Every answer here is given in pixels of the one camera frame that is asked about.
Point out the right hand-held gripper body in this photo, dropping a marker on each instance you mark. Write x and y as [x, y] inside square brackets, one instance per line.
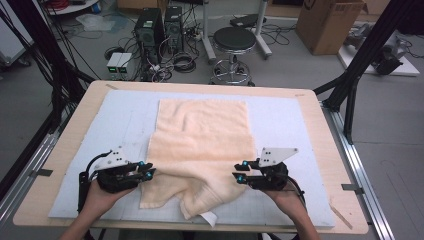
[273, 155]

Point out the grey robot part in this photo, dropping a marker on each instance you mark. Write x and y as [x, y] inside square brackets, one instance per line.
[358, 33]

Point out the person's right hand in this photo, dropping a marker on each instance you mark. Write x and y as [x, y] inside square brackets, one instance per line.
[288, 200]

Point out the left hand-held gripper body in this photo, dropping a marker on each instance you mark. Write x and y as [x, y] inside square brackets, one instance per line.
[111, 160]

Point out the white metal stand leg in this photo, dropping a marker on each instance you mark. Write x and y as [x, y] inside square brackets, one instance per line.
[208, 36]
[263, 33]

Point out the black flat pedal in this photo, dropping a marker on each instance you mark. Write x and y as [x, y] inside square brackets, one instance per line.
[246, 20]

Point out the white foam board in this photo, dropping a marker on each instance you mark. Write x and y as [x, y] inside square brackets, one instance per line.
[408, 70]

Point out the black computer tower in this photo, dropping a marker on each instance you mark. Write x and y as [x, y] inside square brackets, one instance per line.
[174, 28]
[148, 33]

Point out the grey tape piece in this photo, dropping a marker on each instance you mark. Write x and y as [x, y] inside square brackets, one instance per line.
[41, 172]
[352, 188]

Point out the clear plastic bag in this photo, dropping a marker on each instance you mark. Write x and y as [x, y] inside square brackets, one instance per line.
[95, 22]

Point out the black round stool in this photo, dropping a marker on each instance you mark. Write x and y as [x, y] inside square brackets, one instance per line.
[234, 38]

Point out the white power supply unit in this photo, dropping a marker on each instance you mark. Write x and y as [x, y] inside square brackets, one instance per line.
[114, 63]
[126, 63]

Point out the black metal frame strut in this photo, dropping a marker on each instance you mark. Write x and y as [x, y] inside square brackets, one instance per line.
[366, 50]
[43, 43]

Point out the brown cardboard box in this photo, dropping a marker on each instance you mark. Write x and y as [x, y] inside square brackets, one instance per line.
[328, 26]

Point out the thin wooden strip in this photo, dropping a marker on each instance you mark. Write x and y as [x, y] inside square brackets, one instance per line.
[340, 215]

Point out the cream terry towel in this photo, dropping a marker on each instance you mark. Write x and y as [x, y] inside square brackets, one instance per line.
[200, 140]

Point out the aluminium rail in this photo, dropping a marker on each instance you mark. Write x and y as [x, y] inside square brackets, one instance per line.
[41, 153]
[348, 150]

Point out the person's left hand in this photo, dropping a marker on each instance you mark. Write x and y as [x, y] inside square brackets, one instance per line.
[100, 200]

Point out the white round table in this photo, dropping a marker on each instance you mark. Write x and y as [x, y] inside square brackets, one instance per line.
[73, 8]

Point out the white grid mat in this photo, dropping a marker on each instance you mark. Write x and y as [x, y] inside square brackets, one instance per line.
[286, 120]

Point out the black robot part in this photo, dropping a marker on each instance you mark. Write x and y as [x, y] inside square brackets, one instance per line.
[386, 61]

